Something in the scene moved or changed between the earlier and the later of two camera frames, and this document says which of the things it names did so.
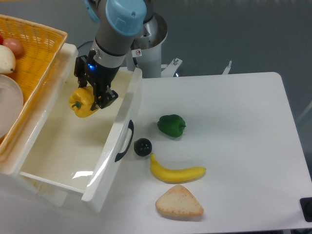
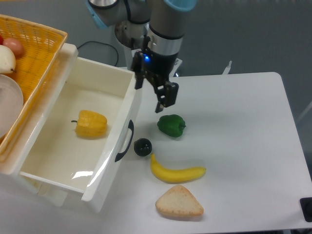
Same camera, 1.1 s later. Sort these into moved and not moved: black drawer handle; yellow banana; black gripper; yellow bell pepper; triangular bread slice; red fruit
Moved: yellow bell pepper; black gripper
Not moved: black drawer handle; yellow banana; triangular bread slice; red fruit
